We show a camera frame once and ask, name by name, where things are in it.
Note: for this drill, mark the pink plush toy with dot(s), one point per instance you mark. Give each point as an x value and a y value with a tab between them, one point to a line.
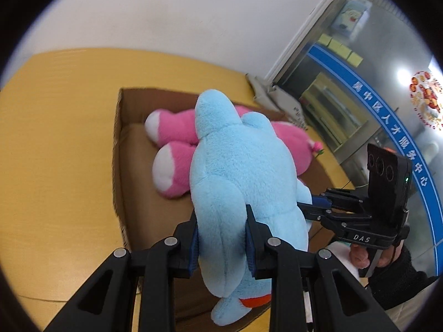
173	159

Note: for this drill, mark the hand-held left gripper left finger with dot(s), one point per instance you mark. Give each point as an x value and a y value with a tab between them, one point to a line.
193	247

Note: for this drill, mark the blue window banner strip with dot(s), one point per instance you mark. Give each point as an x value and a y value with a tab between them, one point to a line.
349	76

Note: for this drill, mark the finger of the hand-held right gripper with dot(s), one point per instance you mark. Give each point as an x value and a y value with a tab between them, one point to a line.
325	219
341	199

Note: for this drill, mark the red round window decal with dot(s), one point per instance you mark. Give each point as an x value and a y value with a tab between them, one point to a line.
427	93

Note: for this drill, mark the person's beige clothing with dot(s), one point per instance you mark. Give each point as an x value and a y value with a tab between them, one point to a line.
415	311

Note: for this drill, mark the aluminium door frame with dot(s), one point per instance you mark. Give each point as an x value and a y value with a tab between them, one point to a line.
304	34

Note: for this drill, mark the person's right forearm black sleeve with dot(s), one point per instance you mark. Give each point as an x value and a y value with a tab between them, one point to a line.
401	276

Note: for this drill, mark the yellow sticky note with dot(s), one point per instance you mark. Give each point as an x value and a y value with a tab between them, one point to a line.
335	44
324	39
344	51
355	59

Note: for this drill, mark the light blue plush toy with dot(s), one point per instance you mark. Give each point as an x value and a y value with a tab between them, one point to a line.
242	166

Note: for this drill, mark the grey woven sack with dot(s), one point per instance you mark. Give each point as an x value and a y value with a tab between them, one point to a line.
277	100

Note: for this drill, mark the yellow rack behind glass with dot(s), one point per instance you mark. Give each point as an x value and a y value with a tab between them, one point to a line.
328	110

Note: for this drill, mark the brown cardboard box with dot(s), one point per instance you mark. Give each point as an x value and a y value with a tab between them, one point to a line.
145	193

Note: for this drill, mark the person's right hand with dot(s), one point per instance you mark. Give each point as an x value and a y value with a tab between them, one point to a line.
359	258

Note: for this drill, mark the cartoon wall poster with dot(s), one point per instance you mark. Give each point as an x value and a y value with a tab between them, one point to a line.
351	17

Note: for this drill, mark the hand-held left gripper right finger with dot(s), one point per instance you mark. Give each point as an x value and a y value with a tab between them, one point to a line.
250	247

